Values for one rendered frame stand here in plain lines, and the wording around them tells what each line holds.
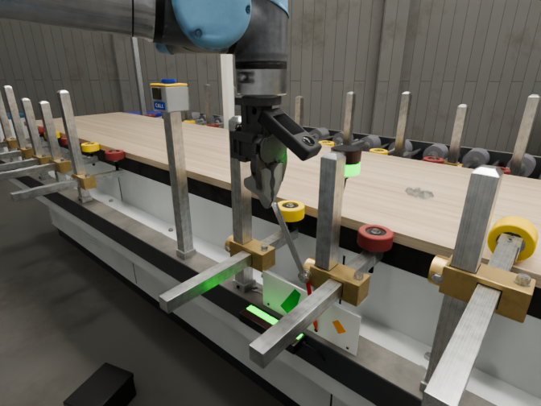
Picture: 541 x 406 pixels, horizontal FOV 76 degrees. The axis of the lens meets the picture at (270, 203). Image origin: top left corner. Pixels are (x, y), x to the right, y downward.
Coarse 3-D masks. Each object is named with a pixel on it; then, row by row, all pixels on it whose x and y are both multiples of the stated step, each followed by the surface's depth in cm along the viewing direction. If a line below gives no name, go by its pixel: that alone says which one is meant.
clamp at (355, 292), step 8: (304, 264) 75; (312, 264) 73; (312, 272) 73; (320, 272) 72; (328, 272) 70; (336, 272) 70; (344, 272) 70; (352, 272) 70; (312, 280) 74; (320, 280) 72; (336, 280) 69; (344, 280) 68; (352, 280) 68; (360, 280) 68; (368, 280) 69; (344, 288) 69; (352, 288) 67; (360, 288) 67; (368, 288) 70; (344, 296) 69; (352, 296) 68; (360, 296) 68
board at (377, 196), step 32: (96, 128) 216; (128, 128) 216; (160, 128) 216; (192, 128) 216; (160, 160) 142; (192, 160) 142; (224, 160) 142; (288, 160) 142; (384, 160) 142; (416, 160) 142; (288, 192) 107; (352, 192) 107; (384, 192) 107; (448, 192) 107; (512, 192) 107; (352, 224) 88; (384, 224) 85; (416, 224) 85; (448, 224) 85; (448, 256) 75
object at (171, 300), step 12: (264, 240) 91; (276, 240) 92; (240, 252) 85; (228, 264) 80; (240, 264) 82; (204, 276) 76; (216, 276) 77; (228, 276) 80; (180, 288) 72; (192, 288) 72; (204, 288) 75; (168, 300) 68; (180, 300) 70; (168, 312) 69
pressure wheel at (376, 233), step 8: (360, 232) 80; (368, 232) 80; (376, 232) 79; (384, 232) 80; (392, 232) 80; (360, 240) 79; (368, 240) 77; (376, 240) 77; (384, 240) 77; (392, 240) 78; (368, 248) 78; (376, 248) 77; (384, 248) 77
